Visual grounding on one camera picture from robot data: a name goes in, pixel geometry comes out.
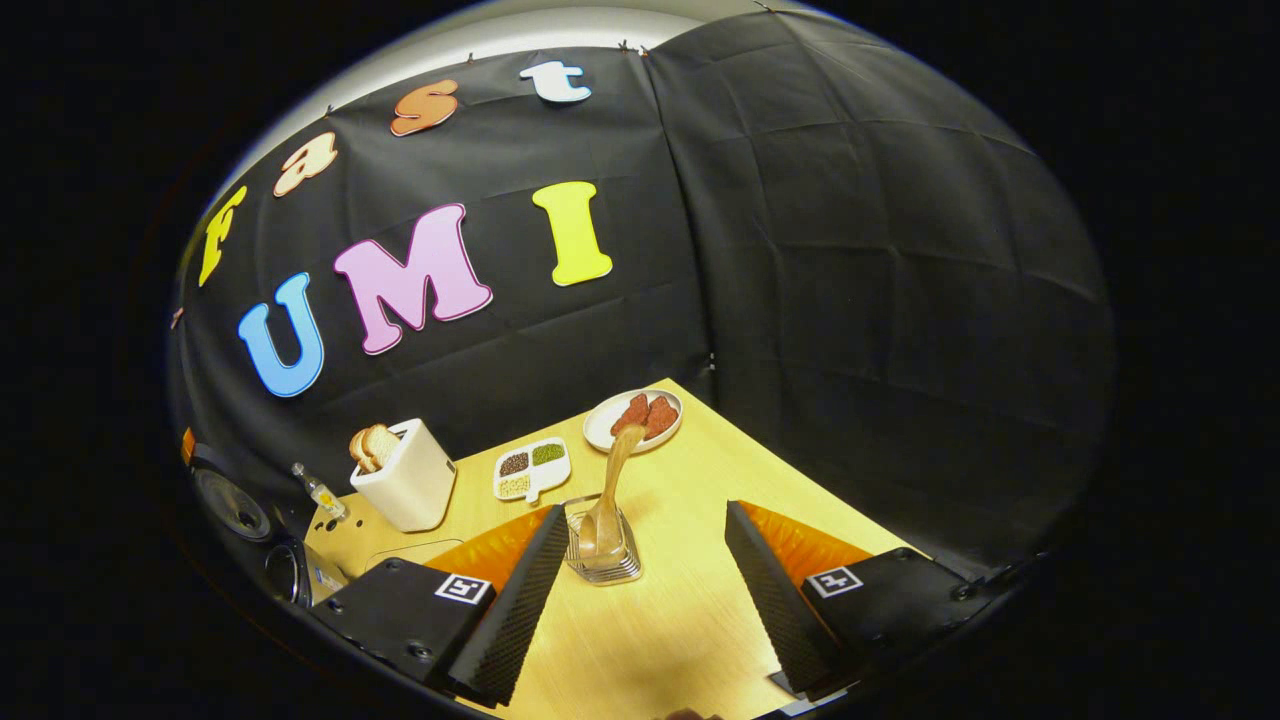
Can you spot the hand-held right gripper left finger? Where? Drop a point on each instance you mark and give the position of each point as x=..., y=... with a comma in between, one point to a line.
x=515, y=610

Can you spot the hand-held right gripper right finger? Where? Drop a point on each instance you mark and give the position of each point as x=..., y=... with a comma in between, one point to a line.
x=770, y=610

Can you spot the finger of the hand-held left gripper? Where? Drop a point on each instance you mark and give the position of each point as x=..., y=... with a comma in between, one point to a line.
x=188, y=446

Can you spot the dark rice cooker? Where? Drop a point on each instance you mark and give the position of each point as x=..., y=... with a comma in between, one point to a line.
x=235, y=505

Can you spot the clear rice container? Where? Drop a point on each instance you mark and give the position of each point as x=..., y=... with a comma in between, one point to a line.
x=410, y=552

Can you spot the wooden spoon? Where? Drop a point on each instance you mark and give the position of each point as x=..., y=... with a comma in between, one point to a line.
x=612, y=490

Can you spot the white divided bean dish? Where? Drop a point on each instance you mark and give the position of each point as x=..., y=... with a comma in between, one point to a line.
x=530, y=470

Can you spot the small glass bottle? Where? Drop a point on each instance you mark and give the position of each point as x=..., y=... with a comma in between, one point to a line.
x=322, y=492

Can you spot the white toaster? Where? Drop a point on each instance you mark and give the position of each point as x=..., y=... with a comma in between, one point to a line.
x=415, y=490

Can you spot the toasted bread slice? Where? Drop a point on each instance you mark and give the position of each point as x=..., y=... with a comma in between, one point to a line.
x=383, y=442
x=360, y=448

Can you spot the white round plate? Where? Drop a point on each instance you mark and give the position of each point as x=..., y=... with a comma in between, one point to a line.
x=600, y=425

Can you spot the red meat piece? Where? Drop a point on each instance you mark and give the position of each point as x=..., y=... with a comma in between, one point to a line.
x=662, y=416
x=632, y=413

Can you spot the black backdrop cloth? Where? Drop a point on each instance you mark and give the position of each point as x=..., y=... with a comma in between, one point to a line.
x=850, y=300

